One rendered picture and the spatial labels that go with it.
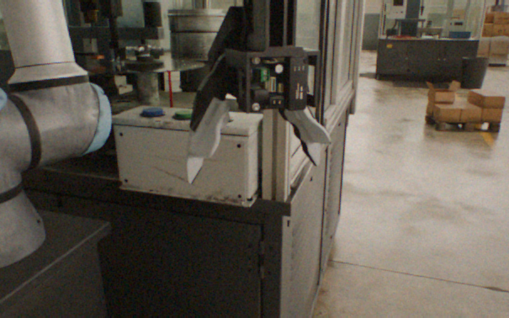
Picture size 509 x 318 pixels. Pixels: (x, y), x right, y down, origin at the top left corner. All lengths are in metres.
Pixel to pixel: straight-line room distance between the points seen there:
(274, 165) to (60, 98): 0.38
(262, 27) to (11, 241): 0.47
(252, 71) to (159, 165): 0.46
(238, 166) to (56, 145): 0.29
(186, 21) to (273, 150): 1.16
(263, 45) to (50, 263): 0.45
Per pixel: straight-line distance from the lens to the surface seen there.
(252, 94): 0.37
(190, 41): 1.83
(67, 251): 0.68
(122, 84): 1.46
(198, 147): 0.41
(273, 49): 0.36
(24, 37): 0.71
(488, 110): 4.60
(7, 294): 0.62
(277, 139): 0.74
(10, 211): 0.67
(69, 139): 0.69
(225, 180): 0.74
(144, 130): 0.79
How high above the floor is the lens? 1.08
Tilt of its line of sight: 19 degrees down
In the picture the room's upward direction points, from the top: straight up
